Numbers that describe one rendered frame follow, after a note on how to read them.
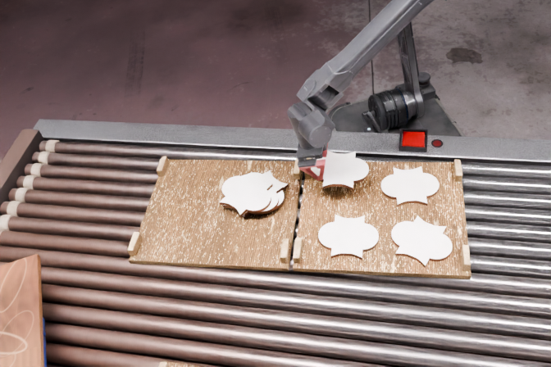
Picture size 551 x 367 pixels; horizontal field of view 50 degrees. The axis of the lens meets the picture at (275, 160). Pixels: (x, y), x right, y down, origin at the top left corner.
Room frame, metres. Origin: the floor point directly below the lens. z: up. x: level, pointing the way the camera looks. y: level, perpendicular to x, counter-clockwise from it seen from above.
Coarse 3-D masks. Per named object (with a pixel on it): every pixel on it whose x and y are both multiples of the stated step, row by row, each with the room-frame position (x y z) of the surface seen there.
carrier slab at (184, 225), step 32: (192, 160) 1.22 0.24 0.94; (224, 160) 1.20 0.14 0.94; (160, 192) 1.12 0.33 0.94; (192, 192) 1.10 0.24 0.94; (288, 192) 1.03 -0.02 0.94; (160, 224) 1.00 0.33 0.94; (192, 224) 0.98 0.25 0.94; (224, 224) 0.96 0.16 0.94; (256, 224) 0.94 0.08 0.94; (288, 224) 0.92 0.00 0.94; (160, 256) 0.90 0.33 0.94; (192, 256) 0.88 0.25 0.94; (224, 256) 0.86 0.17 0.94; (256, 256) 0.85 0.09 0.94
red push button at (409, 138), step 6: (408, 132) 1.17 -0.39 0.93; (414, 132) 1.17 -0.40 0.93; (420, 132) 1.16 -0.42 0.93; (408, 138) 1.15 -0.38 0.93; (414, 138) 1.14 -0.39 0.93; (420, 138) 1.14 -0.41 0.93; (402, 144) 1.13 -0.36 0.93; (408, 144) 1.13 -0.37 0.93; (414, 144) 1.12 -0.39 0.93; (420, 144) 1.12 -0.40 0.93
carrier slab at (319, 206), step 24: (384, 168) 1.05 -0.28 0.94; (408, 168) 1.03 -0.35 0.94; (432, 168) 1.02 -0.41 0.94; (312, 192) 1.02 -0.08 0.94; (336, 192) 1.00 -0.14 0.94; (360, 192) 0.99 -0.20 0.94; (456, 192) 0.93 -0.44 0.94; (312, 216) 0.94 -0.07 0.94; (360, 216) 0.91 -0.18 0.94; (384, 216) 0.89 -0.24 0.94; (408, 216) 0.88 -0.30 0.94; (432, 216) 0.86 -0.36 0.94; (456, 216) 0.85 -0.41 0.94; (312, 240) 0.86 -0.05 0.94; (384, 240) 0.82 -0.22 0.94; (456, 240) 0.78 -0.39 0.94; (312, 264) 0.79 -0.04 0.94; (336, 264) 0.78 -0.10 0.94; (360, 264) 0.77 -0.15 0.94; (384, 264) 0.76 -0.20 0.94; (408, 264) 0.74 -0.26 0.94; (432, 264) 0.73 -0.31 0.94; (456, 264) 0.72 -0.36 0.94
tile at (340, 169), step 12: (336, 156) 1.05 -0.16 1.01; (348, 156) 1.04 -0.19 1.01; (312, 168) 1.03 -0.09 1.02; (336, 168) 1.01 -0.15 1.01; (348, 168) 1.01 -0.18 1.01; (360, 168) 1.00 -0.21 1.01; (324, 180) 0.98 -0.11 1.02; (336, 180) 0.97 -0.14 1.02; (348, 180) 0.96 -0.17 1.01; (360, 180) 0.96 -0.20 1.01
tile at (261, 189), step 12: (228, 180) 1.07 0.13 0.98; (240, 180) 1.06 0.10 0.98; (252, 180) 1.06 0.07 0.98; (228, 192) 1.03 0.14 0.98; (240, 192) 1.02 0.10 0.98; (252, 192) 1.02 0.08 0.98; (264, 192) 1.01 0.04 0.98; (228, 204) 0.99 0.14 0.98; (240, 204) 0.98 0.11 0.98; (252, 204) 0.98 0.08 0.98; (264, 204) 0.97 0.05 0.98; (240, 216) 0.95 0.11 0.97
